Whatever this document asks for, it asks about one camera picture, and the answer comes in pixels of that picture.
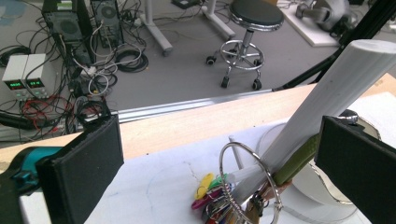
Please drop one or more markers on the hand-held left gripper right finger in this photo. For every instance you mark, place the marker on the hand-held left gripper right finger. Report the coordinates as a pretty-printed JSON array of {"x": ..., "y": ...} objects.
[{"x": 361, "y": 168}]

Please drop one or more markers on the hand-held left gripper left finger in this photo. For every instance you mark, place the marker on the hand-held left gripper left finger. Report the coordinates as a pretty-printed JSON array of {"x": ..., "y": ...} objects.
[{"x": 81, "y": 174}]

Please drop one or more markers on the white key stand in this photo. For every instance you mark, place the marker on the white key stand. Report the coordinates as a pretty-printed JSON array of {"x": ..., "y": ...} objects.
[{"x": 336, "y": 93}]

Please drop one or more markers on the grey bench power supply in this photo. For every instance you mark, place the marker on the grey bench power supply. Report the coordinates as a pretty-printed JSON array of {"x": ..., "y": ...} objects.
[
  {"x": 39, "y": 74},
  {"x": 14, "y": 77}
]

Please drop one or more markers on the large black computer tower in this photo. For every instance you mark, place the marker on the large black computer tower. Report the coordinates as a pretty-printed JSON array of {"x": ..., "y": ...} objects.
[{"x": 67, "y": 28}]

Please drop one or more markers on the white platform board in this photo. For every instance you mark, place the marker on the white platform board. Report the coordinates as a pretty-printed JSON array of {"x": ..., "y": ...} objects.
[{"x": 306, "y": 28}]

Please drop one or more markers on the small black computer tower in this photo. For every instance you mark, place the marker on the small black computer tower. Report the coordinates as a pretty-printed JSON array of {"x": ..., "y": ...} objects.
[{"x": 107, "y": 21}]

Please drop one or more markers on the white desk leg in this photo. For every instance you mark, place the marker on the white desk leg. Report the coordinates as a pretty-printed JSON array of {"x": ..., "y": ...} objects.
[
  {"x": 154, "y": 28},
  {"x": 218, "y": 18}
]

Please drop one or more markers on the black round stool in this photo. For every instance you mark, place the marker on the black round stool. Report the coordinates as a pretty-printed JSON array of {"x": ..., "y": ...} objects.
[{"x": 249, "y": 18}]

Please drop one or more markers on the flat black box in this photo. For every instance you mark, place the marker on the flat black box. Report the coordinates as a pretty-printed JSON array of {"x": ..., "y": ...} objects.
[{"x": 186, "y": 3}]

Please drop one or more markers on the black frame strut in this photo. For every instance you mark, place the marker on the black frame strut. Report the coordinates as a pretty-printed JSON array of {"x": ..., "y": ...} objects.
[{"x": 348, "y": 43}]

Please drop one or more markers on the aluminium frame rail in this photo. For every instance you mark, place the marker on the aluminium frame rail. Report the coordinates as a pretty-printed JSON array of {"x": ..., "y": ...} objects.
[{"x": 193, "y": 104}]

